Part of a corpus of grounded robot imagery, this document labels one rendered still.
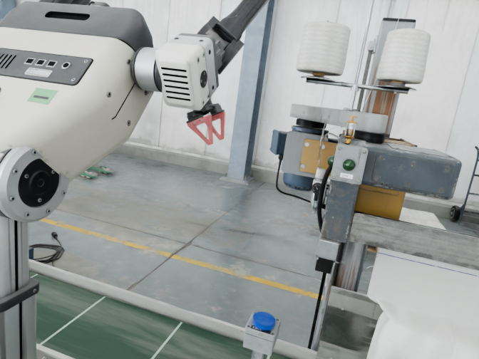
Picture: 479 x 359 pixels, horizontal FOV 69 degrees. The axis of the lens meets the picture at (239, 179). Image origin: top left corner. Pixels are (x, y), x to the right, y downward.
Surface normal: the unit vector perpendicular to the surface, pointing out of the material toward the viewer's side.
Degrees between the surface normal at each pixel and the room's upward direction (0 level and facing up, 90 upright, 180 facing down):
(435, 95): 90
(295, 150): 90
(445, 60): 90
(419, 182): 90
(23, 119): 50
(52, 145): 115
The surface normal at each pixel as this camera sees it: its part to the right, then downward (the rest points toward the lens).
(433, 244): -0.30, 0.18
